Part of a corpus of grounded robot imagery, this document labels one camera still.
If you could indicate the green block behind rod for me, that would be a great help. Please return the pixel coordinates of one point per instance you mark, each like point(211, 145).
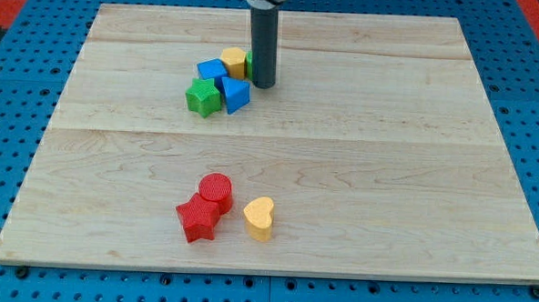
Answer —
point(248, 65)

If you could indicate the blue cube block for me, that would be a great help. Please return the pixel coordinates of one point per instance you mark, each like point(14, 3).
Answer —
point(213, 69)

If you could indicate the green star block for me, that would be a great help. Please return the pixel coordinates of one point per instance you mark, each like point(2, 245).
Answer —
point(203, 97)

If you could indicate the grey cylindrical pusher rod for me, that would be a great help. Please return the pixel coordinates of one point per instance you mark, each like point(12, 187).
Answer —
point(264, 34)

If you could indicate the wooden board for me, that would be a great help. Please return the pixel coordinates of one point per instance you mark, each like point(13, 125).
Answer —
point(377, 144)

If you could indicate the red cylinder block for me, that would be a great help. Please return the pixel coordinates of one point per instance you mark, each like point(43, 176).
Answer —
point(217, 188)

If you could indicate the red star block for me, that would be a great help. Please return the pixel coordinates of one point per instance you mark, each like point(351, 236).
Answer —
point(198, 218)

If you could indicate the blue triangle block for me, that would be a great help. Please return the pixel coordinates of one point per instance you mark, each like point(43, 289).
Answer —
point(237, 93)

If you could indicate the yellow heart block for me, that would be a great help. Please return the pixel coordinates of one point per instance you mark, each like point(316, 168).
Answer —
point(259, 218)

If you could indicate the yellow hexagon block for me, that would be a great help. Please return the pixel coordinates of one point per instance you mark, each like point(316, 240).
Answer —
point(234, 60)

